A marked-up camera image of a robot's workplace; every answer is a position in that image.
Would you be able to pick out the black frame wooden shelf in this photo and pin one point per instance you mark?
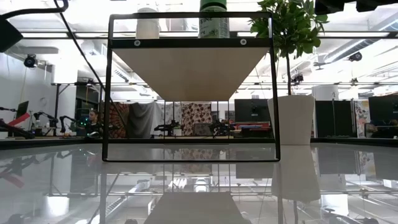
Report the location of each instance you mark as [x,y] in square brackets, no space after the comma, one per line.
[186,74]

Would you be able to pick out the black ceiling device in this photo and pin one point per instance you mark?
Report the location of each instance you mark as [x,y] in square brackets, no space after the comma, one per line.
[297,77]

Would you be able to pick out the black partition panel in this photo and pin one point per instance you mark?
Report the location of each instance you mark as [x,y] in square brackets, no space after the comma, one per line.
[329,118]

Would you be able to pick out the green plant in white pot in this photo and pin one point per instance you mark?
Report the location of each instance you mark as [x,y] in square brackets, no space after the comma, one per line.
[293,121]

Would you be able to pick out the orange patterned cloth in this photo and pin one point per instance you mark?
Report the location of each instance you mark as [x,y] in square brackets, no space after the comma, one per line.
[119,118]

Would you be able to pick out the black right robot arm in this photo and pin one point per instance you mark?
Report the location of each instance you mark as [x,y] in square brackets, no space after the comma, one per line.
[376,3]

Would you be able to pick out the red circle patterned cloth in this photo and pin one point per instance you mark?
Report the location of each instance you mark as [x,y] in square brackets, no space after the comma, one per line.
[196,115]

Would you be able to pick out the small white bottle yellow label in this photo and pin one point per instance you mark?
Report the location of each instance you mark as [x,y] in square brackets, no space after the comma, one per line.
[148,26]

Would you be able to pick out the black ceiling camera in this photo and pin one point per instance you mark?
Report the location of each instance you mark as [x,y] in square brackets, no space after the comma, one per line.
[30,60]

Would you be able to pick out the green medicine bottle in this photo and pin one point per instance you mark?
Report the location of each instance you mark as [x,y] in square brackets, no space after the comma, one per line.
[214,28]

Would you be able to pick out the black white patterned cloth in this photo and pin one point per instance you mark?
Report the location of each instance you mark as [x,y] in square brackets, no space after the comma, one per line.
[171,113]

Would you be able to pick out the large black monitor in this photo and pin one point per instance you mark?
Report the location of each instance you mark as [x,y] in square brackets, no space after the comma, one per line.
[384,109]

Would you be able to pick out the black metal table frame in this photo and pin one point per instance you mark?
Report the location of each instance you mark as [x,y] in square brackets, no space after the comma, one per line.
[31,143]

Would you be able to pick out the black tilted screen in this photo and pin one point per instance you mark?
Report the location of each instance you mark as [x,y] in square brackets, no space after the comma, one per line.
[22,109]

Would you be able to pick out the person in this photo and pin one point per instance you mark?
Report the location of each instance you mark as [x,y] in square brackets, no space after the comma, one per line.
[93,124]

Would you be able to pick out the red table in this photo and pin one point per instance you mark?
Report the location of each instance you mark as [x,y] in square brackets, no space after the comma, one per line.
[253,126]

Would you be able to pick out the grey cloth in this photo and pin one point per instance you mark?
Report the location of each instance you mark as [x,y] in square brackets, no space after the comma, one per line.
[143,119]

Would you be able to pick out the black dome camera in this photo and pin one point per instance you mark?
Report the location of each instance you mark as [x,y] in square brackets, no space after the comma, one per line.
[355,56]

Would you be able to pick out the black background robot arm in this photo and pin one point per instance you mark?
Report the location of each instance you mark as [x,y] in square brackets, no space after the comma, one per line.
[53,122]
[166,127]
[220,127]
[63,119]

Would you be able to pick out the colourful floral cloth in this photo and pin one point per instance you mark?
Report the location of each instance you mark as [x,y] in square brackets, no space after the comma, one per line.
[360,118]

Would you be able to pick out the red bar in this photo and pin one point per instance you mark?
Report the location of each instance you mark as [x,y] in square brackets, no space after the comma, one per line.
[19,119]

